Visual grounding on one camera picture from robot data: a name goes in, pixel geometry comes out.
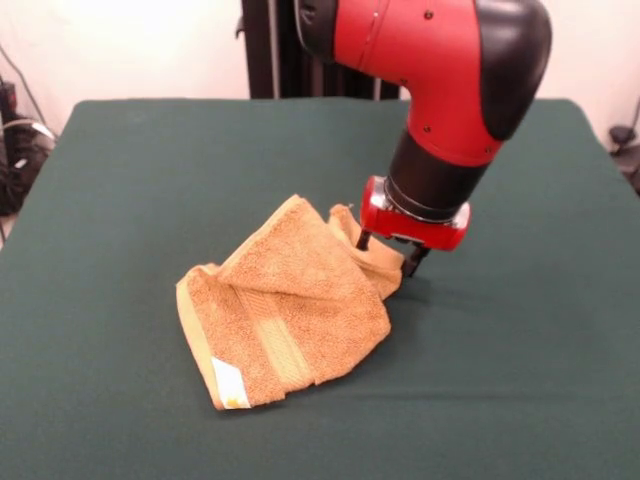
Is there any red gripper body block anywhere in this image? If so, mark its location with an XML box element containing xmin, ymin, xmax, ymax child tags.
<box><xmin>360</xmin><ymin>174</ymin><xmax>472</xmax><ymax>253</ymax></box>

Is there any tan terry towel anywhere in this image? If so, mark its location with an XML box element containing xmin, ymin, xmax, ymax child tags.
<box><xmin>174</xmin><ymin>194</ymin><xmax>406</xmax><ymax>412</ymax></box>

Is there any dark green table cloth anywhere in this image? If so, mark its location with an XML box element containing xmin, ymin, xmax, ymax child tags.
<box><xmin>0</xmin><ymin>97</ymin><xmax>640</xmax><ymax>480</ymax></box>

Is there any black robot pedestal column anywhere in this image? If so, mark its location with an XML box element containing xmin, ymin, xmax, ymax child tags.
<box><xmin>234</xmin><ymin>0</ymin><xmax>401</xmax><ymax>101</ymax></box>

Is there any black cable pile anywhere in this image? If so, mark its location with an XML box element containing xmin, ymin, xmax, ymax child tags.
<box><xmin>0</xmin><ymin>117</ymin><xmax>56</xmax><ymax>217</ymax></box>

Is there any black power strip red switch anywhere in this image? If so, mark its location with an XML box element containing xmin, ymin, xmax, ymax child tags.
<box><xmin>0</xmin><ymin>79</ymin><xmax>19</xmax><ymax>112</ymax></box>

